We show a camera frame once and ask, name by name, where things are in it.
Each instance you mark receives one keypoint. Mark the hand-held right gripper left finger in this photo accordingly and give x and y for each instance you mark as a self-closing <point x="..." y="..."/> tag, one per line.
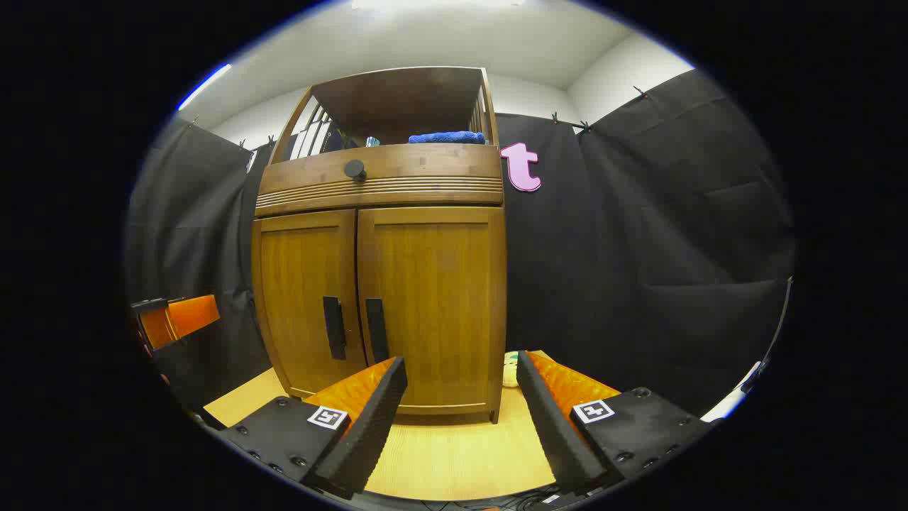
<point x="369" y="433"/>

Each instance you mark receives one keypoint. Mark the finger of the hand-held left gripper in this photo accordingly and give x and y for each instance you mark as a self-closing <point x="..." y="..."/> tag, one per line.
<point x="188" y="316"/>

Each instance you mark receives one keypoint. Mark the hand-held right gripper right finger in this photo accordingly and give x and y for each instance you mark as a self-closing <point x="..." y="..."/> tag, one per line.
<point x="553" y="433"/>

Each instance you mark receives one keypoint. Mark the wooden shoe cabinet door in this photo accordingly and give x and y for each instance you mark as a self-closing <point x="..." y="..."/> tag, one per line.
<point x="298" y="298"/>
<point x="440" y="298"/>

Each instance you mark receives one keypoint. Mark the wooden double-door shoe cabinet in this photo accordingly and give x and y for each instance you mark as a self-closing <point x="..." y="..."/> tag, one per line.
<point x="425" y="170"/>

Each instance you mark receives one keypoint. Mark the wooden cabinet drawer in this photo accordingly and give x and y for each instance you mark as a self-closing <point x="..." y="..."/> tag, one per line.
<point x="425" y="167"/>

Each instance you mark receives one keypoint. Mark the pale round object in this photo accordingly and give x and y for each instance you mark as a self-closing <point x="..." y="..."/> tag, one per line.
<point x="511" y="370"/>

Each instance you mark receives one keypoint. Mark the black backdrop cloth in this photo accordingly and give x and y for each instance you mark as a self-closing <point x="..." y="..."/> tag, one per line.
<point x="638" y="248"/>

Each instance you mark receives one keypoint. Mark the round black drawer knob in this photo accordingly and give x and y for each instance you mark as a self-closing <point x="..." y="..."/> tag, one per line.
<point x="355" y="169"/>

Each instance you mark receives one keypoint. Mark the blue folded towel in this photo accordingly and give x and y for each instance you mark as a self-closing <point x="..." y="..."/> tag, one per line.
<point x="447" y="138"/>

